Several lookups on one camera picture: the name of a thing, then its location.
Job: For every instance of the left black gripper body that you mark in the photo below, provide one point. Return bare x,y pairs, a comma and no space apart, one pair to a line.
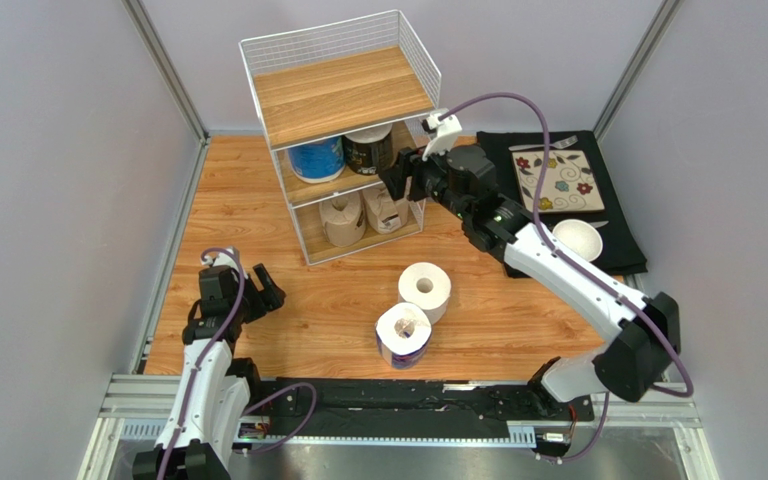
258,302

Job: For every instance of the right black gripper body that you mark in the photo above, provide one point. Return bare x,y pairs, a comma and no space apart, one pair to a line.
412,176

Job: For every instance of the brown paper roll front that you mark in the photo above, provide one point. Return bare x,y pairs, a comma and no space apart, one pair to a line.
384,215

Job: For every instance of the brown paper roll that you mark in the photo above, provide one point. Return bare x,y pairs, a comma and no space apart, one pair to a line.
343,219
384,215

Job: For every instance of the black paper roll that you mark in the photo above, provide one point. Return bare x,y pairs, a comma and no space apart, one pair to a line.
369,151

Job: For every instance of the plain white paper roll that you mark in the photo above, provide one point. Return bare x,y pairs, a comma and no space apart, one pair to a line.
426,286

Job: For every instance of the blue patterned roll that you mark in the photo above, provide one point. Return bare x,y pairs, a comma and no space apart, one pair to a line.
318,162

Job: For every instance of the white wire wooden shelf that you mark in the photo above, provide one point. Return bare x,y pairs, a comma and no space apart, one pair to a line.
321,83

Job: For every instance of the blue white roll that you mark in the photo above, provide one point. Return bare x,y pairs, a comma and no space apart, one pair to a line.
403,334

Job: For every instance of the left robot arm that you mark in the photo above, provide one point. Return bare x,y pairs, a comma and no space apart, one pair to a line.
197,439

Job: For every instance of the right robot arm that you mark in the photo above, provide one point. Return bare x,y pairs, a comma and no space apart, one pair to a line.
640,333

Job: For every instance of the silver fork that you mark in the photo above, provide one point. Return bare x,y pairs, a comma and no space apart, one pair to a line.
558,145

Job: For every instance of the floral square plate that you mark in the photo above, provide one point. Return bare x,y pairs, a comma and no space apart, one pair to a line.
569,184

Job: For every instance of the white orange bowl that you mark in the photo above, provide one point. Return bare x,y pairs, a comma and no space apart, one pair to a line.
580,237

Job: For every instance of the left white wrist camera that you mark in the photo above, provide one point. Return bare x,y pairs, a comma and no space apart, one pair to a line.
220,256

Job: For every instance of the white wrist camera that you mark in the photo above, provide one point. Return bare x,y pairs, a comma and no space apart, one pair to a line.
220,256
443,130

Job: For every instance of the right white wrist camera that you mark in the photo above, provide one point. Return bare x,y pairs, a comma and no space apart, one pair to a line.
443,130

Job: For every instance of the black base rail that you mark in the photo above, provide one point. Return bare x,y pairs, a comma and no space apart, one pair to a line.
402,409

